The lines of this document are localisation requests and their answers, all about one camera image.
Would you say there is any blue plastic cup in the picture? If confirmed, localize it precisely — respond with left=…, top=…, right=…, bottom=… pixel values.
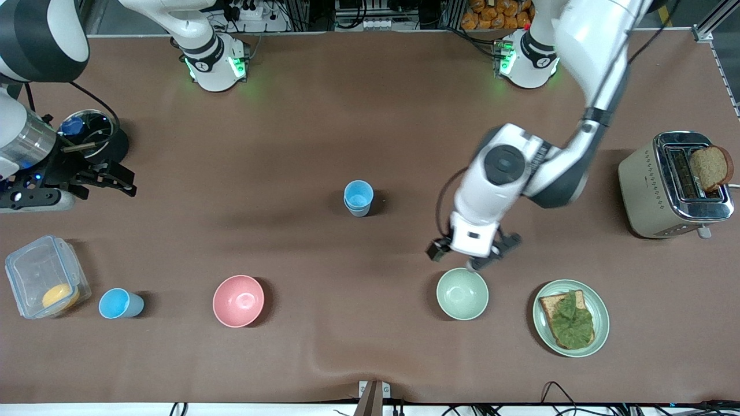
left=98, top=288, right=145, bottom=320
left=344, top=180, right=375, bottom=210

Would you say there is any black round pot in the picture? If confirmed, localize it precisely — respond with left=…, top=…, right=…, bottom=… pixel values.
left=57, top=109, right=131, bottom=165

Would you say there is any pale green bowl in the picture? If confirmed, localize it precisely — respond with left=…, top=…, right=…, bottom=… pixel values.
left=436, top=268, right=490, bottom=321

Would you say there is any brown bread slice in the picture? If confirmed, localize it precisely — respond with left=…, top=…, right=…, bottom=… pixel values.
left=539, top=290, right=596, bottom=351

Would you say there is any clear plastic food container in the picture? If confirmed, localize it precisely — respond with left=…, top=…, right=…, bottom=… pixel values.
left=5, top=235, right=92, bottom=320

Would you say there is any green lettuce leaf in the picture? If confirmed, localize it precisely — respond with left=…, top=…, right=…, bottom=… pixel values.
left=548, top=291, right=595, bottom=349

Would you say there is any orange round food piece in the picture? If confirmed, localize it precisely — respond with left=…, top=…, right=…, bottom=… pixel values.
left=42, top=283, right=80, bottom=310

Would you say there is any pale green plate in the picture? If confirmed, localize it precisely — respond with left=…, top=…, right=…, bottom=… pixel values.
left=532, top=280, right=610, bottom=358

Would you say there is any beige metal toaster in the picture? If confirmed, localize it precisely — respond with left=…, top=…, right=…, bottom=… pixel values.
left=617, top=131, right=736, bottom=240

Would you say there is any pink bowl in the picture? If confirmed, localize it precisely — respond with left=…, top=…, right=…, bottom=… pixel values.
left=212, top=274, right=265, bottom=328

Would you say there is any brown table cloth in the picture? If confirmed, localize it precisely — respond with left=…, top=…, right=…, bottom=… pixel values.
left=0, top=29, right=740, bottom=405

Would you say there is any brown toast slice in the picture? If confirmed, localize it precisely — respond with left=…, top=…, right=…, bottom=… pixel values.
left=689, top=145, right=734, bottom=192

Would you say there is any white power strip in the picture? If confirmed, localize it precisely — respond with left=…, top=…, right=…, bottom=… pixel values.
left=223, top=0, right=290, bottom=32

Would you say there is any bag of orange buns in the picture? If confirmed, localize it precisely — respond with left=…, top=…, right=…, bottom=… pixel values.
left=461, top=0, right=535, bottom=31

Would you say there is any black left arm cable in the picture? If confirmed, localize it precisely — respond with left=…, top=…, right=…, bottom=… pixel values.
left=435, top=0, right=683, bottom=240

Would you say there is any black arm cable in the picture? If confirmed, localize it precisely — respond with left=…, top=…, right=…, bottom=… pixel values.
left=435, top=0, right=683, bottom=240
left=69, top=81, right=121, bottom=154

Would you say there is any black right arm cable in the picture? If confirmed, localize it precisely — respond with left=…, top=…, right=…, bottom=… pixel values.
left=69, top=81, right=121, bottom=154

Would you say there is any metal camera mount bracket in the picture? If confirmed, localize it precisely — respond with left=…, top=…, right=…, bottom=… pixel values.
left=354, top=380, right=391, bottom=416

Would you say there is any aluminium frame profile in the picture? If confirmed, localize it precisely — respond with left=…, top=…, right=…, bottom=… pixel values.
left=692, top=0, right=740, bottom=119

